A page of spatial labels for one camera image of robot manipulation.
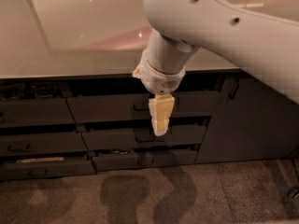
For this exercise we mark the dark grey drawer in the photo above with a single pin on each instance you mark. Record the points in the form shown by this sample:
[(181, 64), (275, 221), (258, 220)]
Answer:
[(18, 113), (16, 171), (104, 162), (41, 143), (130, 138), (136, 106)]

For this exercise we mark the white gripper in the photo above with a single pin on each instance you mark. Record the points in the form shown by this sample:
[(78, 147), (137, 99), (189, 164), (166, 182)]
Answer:
[(159, 79)]

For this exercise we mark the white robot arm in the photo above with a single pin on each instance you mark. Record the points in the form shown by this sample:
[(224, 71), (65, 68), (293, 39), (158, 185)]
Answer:
[(264, 46)]

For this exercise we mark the dark grey cabinet door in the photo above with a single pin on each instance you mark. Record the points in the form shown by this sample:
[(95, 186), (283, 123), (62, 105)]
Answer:
[(250, 122)]

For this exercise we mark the dark snack packets left drawer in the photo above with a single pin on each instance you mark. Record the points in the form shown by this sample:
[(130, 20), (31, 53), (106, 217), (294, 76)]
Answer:
[(29, 90)]

